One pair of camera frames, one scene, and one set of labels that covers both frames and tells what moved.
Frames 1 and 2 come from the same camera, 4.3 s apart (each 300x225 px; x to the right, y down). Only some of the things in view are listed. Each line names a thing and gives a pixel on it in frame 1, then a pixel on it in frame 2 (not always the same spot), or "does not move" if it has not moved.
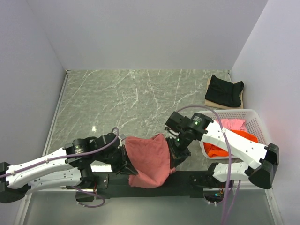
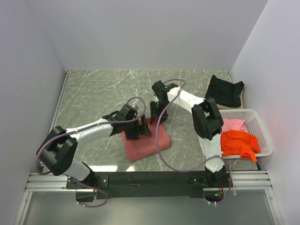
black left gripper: [129, 168] to [142, 129]
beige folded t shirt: [210, 103] does not move
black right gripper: [177, 156] to [153, 110]
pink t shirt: [236, 124] does not move
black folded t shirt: [224, 92] does not move
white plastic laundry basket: [253, 124] does not move
